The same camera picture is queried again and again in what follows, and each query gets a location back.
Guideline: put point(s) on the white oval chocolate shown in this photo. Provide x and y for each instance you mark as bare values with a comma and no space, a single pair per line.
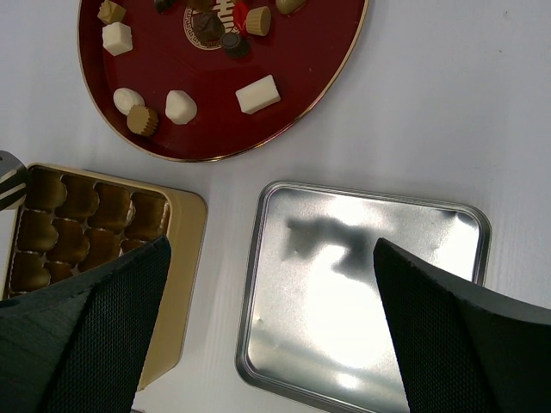
180,108
125,98

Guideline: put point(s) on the dark round chocolate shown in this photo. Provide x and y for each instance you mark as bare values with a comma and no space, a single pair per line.
235,45

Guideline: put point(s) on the tan heart chocolate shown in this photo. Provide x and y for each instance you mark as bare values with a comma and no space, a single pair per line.
288,7

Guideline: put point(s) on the gold chocolate box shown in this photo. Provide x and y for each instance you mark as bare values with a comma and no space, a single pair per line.
75,220

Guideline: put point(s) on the white oval chocolate left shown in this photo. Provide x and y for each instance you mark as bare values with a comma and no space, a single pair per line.
125,98

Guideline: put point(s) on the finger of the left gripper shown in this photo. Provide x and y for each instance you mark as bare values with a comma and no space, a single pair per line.
14,181

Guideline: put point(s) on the tan ridged cup chocolate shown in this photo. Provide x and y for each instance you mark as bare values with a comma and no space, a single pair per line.
142,120

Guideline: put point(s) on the white square chocolate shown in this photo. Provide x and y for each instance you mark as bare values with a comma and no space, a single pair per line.
117,38

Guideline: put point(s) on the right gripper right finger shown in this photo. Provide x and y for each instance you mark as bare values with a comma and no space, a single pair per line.
461,347

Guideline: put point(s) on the dark brown chocolate centre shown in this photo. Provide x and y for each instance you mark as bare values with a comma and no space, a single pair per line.
207,26

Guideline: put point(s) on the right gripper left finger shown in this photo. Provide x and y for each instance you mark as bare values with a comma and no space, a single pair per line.
80,345

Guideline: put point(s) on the white rectangular chocolate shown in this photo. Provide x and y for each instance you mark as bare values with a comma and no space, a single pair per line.
258,95

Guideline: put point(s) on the silver square tin lid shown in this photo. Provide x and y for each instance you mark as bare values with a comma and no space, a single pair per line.
313,328

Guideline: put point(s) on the round red tray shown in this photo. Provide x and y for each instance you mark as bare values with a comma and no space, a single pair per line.
304,52

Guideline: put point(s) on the white oval chocolate right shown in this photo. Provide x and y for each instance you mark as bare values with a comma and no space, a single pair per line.
180,108

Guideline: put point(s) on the tan cube chocolate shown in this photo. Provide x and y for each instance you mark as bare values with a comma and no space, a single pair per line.
110,12

